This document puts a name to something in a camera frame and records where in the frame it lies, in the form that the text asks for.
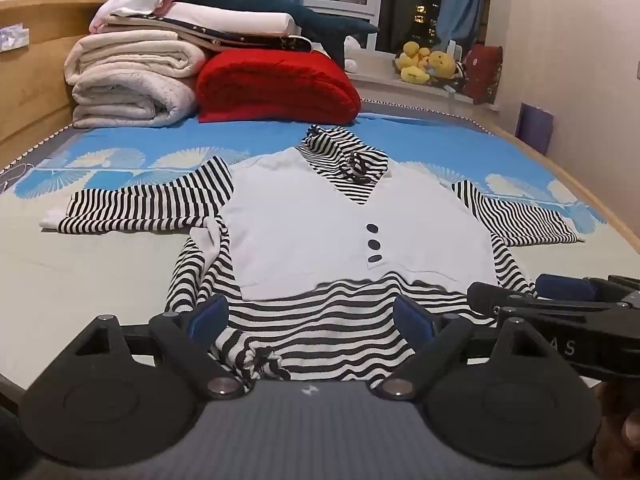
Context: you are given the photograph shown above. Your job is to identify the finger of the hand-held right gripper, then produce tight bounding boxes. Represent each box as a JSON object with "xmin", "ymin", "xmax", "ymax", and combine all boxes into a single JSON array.
[
  {"xmin": 535, "ymin": 273, "xmax": 609, "ymax": 302},
  {"xmin": 466, "ymin": 282, "xmax": 540, "ymax": 317}
]

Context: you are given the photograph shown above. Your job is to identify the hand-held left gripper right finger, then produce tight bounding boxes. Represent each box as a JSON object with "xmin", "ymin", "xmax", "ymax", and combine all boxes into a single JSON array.
[{"xmin": 375, "ymin": 296, "xmax": 552, "ymax": 402}]

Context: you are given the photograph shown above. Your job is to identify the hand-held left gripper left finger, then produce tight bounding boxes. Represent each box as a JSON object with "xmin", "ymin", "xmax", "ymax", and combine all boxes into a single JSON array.
[{"xmin": 72, "ymin": 294, "xmax": 247, "ymax": 401}]

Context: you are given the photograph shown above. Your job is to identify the striped shirt with white vest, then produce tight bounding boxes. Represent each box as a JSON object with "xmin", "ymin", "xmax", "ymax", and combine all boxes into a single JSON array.
[{"xmin": 39, "ymin": 124, "xmax": 585, "ymax": 382}]

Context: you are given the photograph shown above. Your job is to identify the person's right hand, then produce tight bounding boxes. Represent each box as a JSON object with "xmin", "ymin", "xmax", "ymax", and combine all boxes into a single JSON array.
[{"xmin": 591, "ymin": 379, "xmax": 640, "ymax": 480}]

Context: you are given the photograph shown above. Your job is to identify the blue and white printed bedsheet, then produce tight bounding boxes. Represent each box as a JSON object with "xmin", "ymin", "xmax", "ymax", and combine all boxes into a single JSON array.
[{"xmin": 0, "ymin": 99, "xmax": 640, "ymax": 396}]

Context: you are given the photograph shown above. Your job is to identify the purple box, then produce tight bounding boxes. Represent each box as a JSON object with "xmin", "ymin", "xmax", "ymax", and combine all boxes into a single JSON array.
[{"xmin": 515, "ymin": 102, "xmax": 555, "ymax": 157}]

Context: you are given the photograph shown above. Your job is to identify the red folded quilt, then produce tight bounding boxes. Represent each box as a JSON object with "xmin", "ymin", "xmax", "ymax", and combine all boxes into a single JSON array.
[{"xmin": 195, "ymin": 49, "xmax": 362, "ymax": 125}]

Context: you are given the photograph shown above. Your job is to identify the yellow plush toys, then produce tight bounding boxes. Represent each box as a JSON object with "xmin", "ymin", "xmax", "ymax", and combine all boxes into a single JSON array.
[{"xmin": 396, "ymin": 41, "xmax": 460, "ymax": 86}]

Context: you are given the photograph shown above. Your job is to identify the cream folded quilt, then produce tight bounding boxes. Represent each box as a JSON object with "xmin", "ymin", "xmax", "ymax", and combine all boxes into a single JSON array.
[{"xmin": 64, "ymin": 29, "xmax": 208, "ymax": 128}]

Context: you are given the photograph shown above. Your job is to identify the dark dotted folded blanket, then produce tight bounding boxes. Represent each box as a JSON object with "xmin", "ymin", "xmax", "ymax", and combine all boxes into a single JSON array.
[{"xmin": 142, "ymin": 16, "xmax": 315, "ymax": 55}]

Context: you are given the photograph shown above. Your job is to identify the dark teal plush shark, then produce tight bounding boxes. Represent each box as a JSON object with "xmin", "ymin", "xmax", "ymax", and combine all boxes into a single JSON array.
[{"xmin": 176, "ymin": 0, "xmax": 380, "ymax": 68}]

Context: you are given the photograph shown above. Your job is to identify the tissue box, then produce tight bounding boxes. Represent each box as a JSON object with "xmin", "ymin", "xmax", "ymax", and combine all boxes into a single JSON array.
[{"xmin": 0, "ymin": 24, "xmax": 31, "ymax": 52}]

